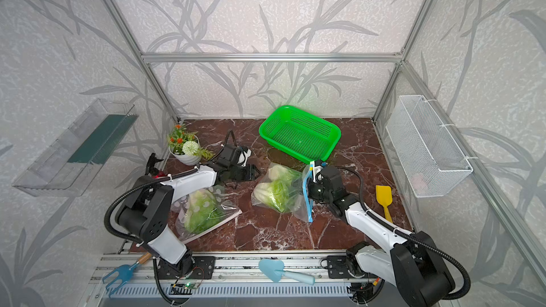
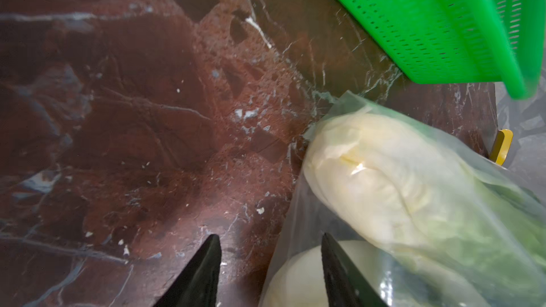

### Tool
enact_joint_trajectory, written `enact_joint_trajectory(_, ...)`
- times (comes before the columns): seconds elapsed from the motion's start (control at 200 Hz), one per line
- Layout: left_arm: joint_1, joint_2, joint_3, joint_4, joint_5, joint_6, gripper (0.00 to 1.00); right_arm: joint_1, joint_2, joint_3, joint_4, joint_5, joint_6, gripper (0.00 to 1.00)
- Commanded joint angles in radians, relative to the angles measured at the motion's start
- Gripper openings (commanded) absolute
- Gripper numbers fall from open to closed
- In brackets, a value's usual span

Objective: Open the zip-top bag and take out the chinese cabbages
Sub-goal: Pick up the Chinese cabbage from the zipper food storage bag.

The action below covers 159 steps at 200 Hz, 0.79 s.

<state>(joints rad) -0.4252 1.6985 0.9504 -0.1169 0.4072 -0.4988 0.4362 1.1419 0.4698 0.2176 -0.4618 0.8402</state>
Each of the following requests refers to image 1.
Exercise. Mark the chinese cabbage front one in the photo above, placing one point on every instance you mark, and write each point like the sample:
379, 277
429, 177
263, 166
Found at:
275, 195

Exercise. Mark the blue-zip clear bag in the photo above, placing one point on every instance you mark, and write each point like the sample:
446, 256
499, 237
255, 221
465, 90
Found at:
301, 204

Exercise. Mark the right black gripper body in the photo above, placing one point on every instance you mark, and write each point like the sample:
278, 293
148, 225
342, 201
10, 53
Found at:
316, 192

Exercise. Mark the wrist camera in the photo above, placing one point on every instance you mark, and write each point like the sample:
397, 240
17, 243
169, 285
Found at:
241, 154
315, 167

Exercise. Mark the white wire mesh basket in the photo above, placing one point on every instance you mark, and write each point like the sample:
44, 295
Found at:
432, 161

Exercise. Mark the red spray bottle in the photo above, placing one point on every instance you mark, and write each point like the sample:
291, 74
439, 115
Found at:
151, 169

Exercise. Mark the green plastic basket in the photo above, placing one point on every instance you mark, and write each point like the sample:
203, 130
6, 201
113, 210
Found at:
300, 134

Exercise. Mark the chinese cabbage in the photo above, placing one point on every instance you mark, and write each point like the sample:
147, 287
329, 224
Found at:
281, 173

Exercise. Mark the white pot artificial flowers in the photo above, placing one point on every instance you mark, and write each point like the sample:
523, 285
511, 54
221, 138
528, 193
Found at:
185, 146

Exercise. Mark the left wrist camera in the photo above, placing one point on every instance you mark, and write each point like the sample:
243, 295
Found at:
241, 154

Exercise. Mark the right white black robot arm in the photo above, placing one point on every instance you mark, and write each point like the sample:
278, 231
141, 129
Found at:
422, 273

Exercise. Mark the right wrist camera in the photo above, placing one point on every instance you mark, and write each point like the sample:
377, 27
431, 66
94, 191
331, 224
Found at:
315, 167

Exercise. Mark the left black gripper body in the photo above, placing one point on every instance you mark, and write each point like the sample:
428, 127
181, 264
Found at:
239, 173

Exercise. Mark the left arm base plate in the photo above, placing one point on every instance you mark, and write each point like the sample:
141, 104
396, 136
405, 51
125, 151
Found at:
199, 268

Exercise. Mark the clear acrylic wall shelf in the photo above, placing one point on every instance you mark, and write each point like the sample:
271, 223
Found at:
70, 164

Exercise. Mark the dotted clear bag with lettuce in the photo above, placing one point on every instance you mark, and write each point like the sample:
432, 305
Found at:
201, 212

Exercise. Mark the green circuit board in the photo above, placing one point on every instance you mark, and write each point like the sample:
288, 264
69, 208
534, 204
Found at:
185, 288

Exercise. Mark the yellow spatula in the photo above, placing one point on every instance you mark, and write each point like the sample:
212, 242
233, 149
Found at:
384, 198

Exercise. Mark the blue garden hand rake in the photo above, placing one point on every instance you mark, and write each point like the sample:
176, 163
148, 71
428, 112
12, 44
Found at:
120, 276

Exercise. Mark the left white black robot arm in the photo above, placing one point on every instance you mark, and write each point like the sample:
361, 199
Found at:
141, 214

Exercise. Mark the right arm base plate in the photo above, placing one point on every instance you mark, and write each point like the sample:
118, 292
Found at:
343, 267

